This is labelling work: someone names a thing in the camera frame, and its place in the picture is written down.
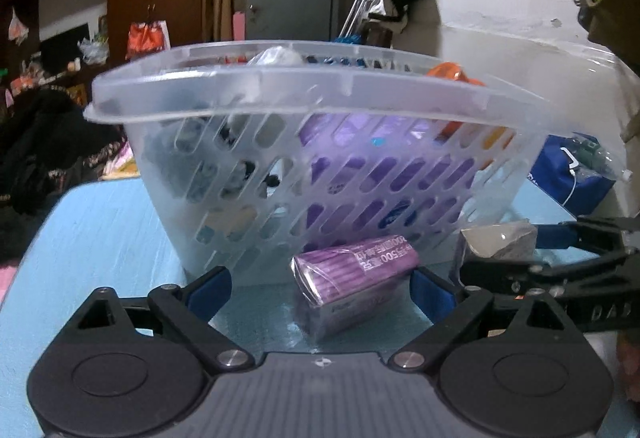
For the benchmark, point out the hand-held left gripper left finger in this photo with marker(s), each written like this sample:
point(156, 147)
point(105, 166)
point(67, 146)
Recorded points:
point(214, 289)

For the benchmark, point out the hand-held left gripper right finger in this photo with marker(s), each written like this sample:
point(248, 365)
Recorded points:
point(429, 294)

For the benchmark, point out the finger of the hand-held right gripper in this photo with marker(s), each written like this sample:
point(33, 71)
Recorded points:
point(557, 235)
point(500, 270)

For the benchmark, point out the grey foil packet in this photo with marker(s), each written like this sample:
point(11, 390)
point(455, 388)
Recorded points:
point(495, 240)

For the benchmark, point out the purple pack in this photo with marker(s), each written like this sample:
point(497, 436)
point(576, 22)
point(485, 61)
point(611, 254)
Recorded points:
point(350, 280)

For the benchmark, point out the translucent plastic basket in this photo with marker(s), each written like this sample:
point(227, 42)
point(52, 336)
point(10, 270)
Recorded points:
point(320, 128)

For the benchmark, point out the blue bag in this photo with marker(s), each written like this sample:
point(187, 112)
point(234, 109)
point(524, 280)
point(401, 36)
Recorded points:
point(572, 178)

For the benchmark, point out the clear plastic bottle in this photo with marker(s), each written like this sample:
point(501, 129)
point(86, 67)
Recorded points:
point(597, 161)

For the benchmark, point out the large purple package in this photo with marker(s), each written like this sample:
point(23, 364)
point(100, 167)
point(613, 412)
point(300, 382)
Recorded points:
point(380, 168)

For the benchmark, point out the orange snack packet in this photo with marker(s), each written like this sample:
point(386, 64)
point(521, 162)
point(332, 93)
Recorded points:
point(452, 74)

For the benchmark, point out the dark clothing pile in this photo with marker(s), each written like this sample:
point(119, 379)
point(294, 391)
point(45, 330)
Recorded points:
point(47, 148)

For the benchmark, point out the dark hanging cloth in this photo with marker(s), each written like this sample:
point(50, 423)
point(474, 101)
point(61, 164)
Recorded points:
point(619, 8)

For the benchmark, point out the silver foil wrapper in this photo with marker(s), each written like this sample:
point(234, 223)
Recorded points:
point(275, 56)

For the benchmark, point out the orange plastic bag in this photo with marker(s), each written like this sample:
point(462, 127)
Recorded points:
point(146, 38)

